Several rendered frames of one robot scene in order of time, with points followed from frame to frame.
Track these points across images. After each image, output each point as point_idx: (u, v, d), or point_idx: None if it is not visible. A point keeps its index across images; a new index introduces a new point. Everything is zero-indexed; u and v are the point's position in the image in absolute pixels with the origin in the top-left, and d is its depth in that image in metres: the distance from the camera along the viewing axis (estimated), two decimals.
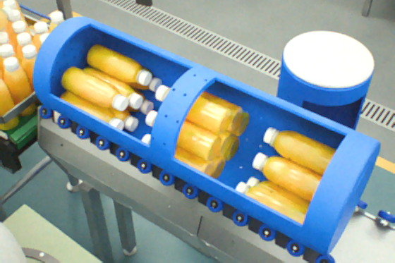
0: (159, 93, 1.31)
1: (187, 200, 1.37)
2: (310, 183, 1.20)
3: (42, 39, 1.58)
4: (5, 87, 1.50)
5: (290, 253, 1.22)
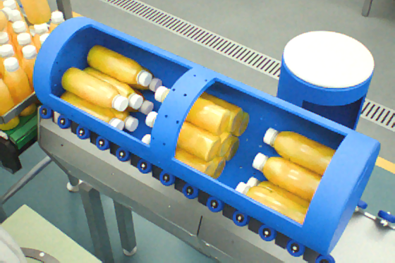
0: (159, 93, 1.31)
1: (187, 200, 1.37)
2: (310, 183, 1.20)
3: (42, 39, 1.58)
4: (5, 87, 1.50)
5: (290, 253, 1.22)
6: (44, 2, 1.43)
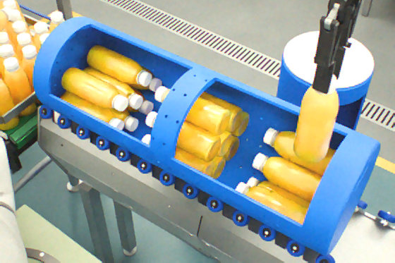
0: (159, 93, 1.31)
1: (187, 200, 1.37)
2: (310, 183, 1.20)
3: (42, 39, 1.58)
4: (5, 87, 1.50)
5: (290, 253, 1.22)
6: (331, 134, 1.01)
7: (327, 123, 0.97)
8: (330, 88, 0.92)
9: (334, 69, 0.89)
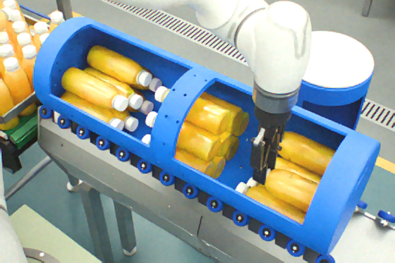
0: (159, 93, 1.31)
1: (187, 200, 1.37)
2: None
3: (42, 39, 1.58)
4: (5, 87, 1.50)
5: (290, 253, 1.22)
6: (313, 185, 1.14)
7: (288, 185, 1.15)
8: None
9: (267, 168, 1.15)
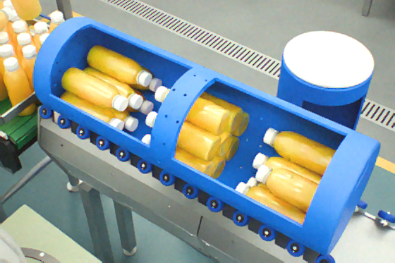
0: (159, 93, 1.31)
1: (187, 200, 1.37)
2: None
3: (42, 39, 1.58)
4: None
5: (290, 253, 1.22)
6: (314, 185, 1.14)
7: (289, 185, 1.15)
8: (260, 172, 1.19)
9: None
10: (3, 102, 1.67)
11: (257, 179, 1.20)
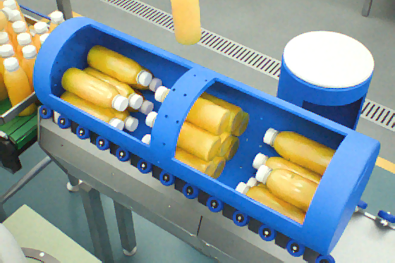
0: (159, 93, 1.31)
1: (187, 200, 1.37)
2: None
3: (42, 39, 1.58)
4: None
5: (290, 253, 1.22)
6: (314, 185, 1.14)
7: (289, 185, 1.15)
8: (260, 172, 1.19)
9: None
10: (3, 102, 1.67)
11: (257, 179, 1.20)
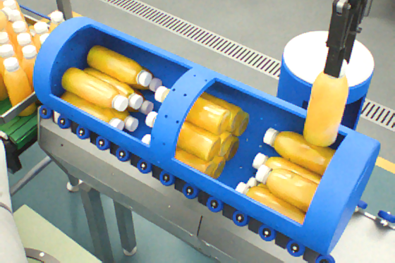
0: (159, 93, 1.31)
1: (187, 200, 1.37)
2: None
3: (42, 39, 1.58)
4: (348, 82, 0.99)
5: (290, 253, 1.22)
6: (314, 185, 1.14)
7: (289, 185, 1.15)
8: (260, 172, 1.19)
9: (345, 53, 0.91)
10: (3, 102, 1.67)
11: (257, 179, 1.20)
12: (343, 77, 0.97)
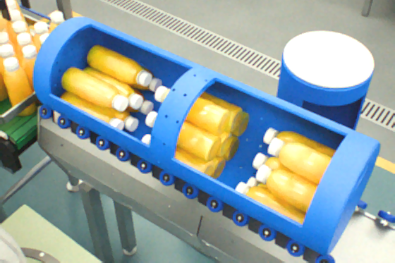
0: (159, 93, 1.31)
1: (187, 200, 1.37)
2: None
3: (42, 39, 1.58)
4: (295, 142, 1.18)
5: (290, 253, 1.22)
6: (313, 187, 1.14)
7: (288, 187, 1.15)
8: (260, 173, 1.19)
9: (7, 3, 1.40)
10: (3, 102, 1.67)
11: (257, 179, 1.21)
12: (283, 144, 1.18)
